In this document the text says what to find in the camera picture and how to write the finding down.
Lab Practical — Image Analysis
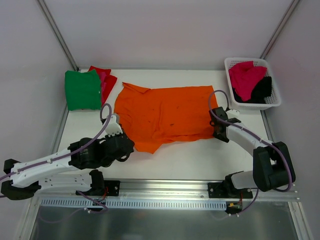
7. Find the orange t shirt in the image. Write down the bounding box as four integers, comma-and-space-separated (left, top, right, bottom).
114, 82, 218, 154

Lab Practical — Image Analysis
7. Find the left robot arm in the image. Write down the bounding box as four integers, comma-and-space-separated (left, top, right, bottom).
0, 133, 135, 201

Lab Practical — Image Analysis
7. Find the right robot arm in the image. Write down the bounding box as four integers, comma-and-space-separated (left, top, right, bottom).
209, 107, 296, 198

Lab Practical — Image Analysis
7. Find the white plastic basket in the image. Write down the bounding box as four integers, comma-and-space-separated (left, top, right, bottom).
224, 57, 282, 110

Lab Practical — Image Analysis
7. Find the magenta t shirt in basket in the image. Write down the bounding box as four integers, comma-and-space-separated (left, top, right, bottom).
228, 61, 267, 101

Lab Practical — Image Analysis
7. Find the black t shirt in basket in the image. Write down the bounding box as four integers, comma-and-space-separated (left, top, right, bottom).
232, 76, 273, 104

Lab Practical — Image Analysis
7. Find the green folded t shirt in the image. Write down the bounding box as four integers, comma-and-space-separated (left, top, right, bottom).
64, 70, 102, 111

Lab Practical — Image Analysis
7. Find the red folded t shirt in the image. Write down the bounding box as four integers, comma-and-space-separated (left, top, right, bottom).
89, 66, 118, 102

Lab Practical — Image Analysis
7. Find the pink folded t shirt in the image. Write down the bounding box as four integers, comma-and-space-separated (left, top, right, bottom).
99, 72, 107, 104

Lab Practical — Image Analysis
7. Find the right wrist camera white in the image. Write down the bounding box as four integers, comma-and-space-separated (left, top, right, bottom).
225, 108, 241, 124

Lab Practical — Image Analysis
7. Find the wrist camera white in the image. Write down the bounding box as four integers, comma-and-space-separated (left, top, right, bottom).
225, 108, 241, 124
104, 113, 124, 137

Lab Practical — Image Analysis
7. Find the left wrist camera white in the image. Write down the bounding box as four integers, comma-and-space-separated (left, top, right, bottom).
104, 113, 124, 137

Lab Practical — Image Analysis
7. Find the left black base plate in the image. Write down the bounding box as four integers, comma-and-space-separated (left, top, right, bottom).
81, 180, 121, 197

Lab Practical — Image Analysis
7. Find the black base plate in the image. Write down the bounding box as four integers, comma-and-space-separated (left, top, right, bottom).
81, 180, 121, 197
207, 181, 253, 199

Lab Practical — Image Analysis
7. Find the aluminium mounting rail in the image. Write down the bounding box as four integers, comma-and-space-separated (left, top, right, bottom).
118, 179, 301, 202

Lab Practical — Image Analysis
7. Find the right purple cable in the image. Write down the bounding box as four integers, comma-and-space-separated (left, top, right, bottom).
207, 89, 296, 221

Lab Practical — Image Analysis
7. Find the white slotted cable duct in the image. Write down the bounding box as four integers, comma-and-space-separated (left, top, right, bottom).
40, 197, 227, 211

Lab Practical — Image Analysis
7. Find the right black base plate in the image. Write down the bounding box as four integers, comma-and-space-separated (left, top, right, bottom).
207, 181, 253, 199

